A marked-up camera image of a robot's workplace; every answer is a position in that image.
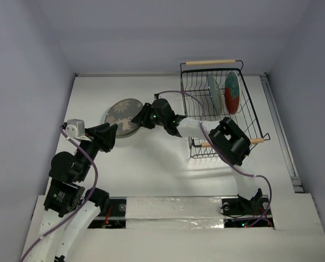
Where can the blue floral white plate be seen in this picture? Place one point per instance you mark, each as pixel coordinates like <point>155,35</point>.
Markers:
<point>215,94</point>

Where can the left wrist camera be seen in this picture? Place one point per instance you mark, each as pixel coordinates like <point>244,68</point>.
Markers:
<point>75,128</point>

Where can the teal red plate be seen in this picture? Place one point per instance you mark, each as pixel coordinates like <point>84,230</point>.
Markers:
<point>232,92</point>

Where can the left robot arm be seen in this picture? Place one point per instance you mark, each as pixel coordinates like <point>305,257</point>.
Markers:
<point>73,199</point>

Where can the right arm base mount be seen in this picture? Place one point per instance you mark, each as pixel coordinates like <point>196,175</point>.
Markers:
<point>237,216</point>

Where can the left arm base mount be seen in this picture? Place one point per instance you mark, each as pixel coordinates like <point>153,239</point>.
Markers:
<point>113,217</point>

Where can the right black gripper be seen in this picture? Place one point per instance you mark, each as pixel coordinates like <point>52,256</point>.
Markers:
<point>148,117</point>

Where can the grey brown plate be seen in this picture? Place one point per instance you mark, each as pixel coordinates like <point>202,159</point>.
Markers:
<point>128,103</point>

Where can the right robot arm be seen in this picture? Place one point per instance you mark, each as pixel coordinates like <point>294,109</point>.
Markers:
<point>225,137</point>

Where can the white bowl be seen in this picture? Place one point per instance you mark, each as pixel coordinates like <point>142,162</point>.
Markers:
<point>123,119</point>

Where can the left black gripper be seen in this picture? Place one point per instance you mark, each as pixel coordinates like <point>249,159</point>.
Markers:
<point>106,133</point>

